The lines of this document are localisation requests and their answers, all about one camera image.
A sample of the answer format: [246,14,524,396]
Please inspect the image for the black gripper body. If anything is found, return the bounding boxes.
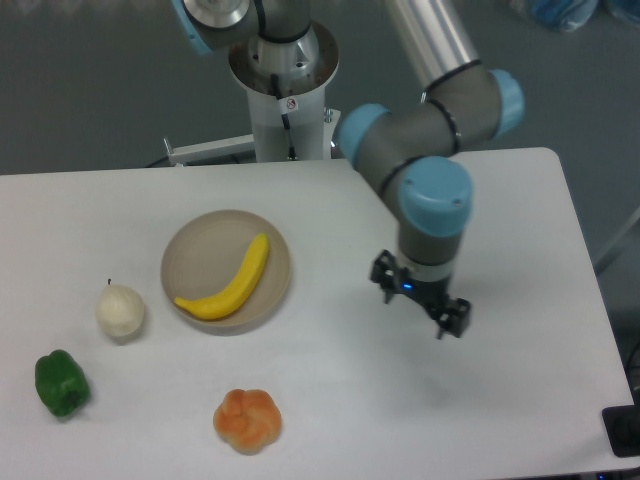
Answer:
[396,252,453,311]

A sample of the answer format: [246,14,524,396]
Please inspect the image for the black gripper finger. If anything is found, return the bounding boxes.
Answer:
[370,250,402,304]
[424,294,471,340]

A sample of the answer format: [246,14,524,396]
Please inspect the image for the yellow banana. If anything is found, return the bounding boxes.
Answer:
[173,233,270,321]

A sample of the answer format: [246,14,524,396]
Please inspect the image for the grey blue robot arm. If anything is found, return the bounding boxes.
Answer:
[173,1,524,337]

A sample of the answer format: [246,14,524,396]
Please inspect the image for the beige round plate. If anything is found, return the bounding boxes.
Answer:
[160,210,292,335]

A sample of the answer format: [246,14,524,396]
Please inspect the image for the black device at table edge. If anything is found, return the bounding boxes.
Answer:
[602,405,639,458]

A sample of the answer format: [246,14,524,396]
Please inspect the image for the orange knotted bread roll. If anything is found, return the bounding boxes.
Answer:
[213,389,282,455]

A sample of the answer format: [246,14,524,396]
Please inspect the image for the white pear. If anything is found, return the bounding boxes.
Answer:
[95,279,145,345]

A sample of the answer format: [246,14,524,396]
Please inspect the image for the blue plastic bag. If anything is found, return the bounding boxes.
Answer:
[507,0,639,33]

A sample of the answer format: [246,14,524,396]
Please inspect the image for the green bell pepper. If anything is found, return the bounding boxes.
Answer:
[34,350,91,418]

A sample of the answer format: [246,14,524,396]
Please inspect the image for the white metal bracket left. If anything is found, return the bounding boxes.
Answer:
[163,134,255,166]

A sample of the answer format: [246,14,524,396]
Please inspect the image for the black base cable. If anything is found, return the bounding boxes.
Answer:
[269,73,299,162]

